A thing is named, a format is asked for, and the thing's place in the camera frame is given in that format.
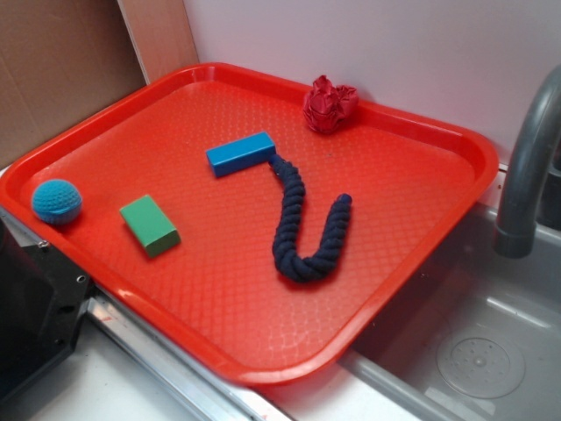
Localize grey toy sink basin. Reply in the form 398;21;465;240
267;207;560;420

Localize green rectangular block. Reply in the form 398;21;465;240
119;195;181;259

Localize red plastic tray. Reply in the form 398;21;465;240
1;63;499;385

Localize dark blue twisted rope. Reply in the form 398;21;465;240
267;153;353;284

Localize brown cardboard panel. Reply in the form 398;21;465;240
1;1;198;167

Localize grey toy faucet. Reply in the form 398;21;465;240
494;67;560;259

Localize blue rectangular block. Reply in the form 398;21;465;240
206;132;276;177

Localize blue knitted ball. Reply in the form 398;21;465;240
31;179;82;225

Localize crumpled red paper ball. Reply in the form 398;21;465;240
302;75;359;134

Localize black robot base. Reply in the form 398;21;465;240
1;224;92;404

